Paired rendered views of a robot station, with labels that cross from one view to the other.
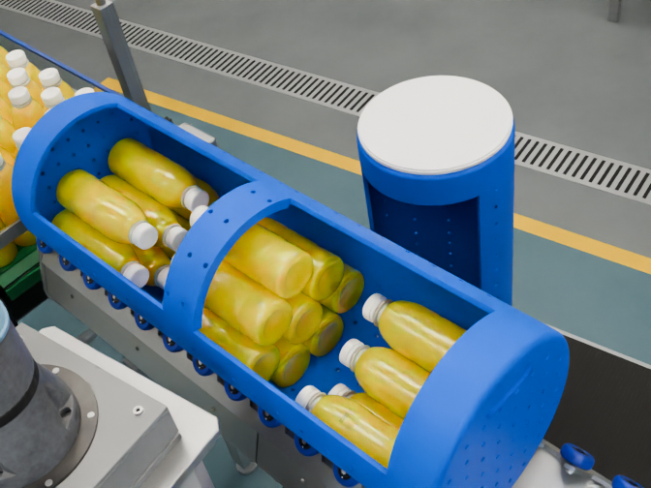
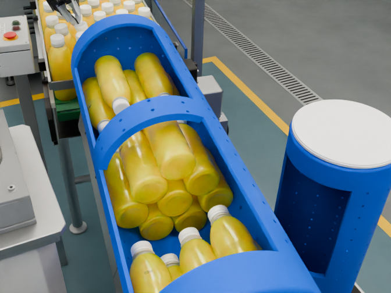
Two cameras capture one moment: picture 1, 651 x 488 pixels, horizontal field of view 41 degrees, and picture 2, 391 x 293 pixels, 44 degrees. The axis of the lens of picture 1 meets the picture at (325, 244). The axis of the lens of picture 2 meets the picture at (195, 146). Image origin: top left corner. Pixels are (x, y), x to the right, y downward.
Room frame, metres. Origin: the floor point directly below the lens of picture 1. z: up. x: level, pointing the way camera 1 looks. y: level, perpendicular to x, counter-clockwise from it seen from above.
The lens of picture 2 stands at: (0.16, -0.21, 1.76)
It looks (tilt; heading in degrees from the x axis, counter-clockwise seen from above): 39 degrees down; 20
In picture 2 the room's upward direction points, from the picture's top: 2 degrees clockwise
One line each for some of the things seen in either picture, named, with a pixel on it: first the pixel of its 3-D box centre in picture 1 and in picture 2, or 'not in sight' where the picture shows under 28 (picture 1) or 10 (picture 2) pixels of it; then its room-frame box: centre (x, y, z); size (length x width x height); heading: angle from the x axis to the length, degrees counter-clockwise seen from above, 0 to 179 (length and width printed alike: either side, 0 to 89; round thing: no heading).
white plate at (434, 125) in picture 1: (434, 122); (347, 131); (1.22, -0.24, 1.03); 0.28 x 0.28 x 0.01
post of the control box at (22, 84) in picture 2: not in sight; (43, 178); (1.24, 0.77, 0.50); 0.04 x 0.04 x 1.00; 39
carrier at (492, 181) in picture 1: (445, 285); (315, 246); (1.22, -0.24, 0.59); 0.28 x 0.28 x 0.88
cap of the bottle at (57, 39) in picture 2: not in sight; (57, 39); (1.25, 0.62, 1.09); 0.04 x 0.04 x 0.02
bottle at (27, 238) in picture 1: (13, 199); not in sight; (1.29, 0.56, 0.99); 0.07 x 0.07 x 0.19
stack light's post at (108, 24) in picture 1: (169, 188); (194, 114); (1.78, 0.38, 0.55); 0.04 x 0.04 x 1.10; 39
